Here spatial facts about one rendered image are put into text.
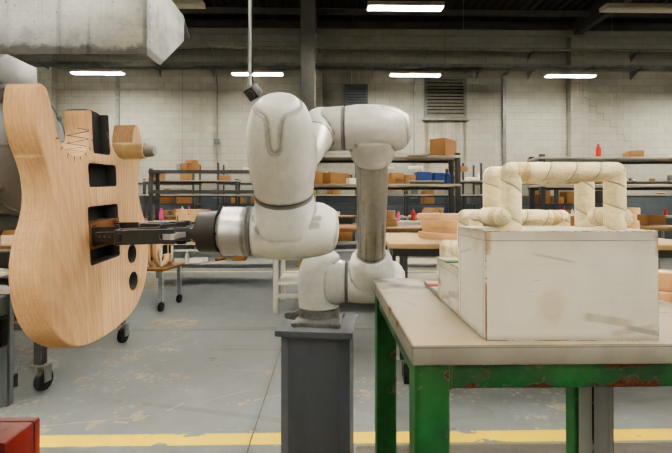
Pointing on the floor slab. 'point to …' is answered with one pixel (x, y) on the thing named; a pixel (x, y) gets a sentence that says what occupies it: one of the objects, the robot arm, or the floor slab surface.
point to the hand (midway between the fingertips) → (107, 232)
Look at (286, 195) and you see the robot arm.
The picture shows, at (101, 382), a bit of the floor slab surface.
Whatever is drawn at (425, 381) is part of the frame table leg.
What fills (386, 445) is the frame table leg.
